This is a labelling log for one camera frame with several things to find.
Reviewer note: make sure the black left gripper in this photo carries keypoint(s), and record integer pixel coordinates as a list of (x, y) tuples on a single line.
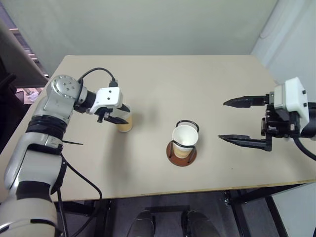
[(103, 114)]

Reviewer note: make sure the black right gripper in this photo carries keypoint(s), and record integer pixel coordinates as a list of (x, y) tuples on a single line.
[(280, 123)]

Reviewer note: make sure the tan paper cup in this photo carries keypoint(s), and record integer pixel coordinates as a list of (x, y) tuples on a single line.
[(125, 127), (185, 138)]

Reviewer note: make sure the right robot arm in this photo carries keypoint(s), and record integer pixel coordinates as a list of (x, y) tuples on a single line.
[(310, 123)]

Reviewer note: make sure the black zip tie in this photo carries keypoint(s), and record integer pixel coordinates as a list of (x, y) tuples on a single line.
[(74, 143)]

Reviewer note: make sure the dark rounded shape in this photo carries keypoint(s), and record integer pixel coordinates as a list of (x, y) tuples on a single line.
[(142, 223), (200, 223)]

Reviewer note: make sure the beige slanted board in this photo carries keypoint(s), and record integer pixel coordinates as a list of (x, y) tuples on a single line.
[(17, 56)]

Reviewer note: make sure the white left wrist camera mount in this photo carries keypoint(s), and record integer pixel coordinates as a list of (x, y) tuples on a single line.
[(109, 96)]

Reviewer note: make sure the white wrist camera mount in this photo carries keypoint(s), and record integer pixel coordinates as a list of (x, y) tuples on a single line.
[(109, 96), (293, 96)]

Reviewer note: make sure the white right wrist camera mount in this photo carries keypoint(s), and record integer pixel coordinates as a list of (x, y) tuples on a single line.
[(293, 96)]

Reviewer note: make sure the black metal table frame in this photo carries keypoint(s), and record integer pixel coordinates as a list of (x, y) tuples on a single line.
[(249, 195)]

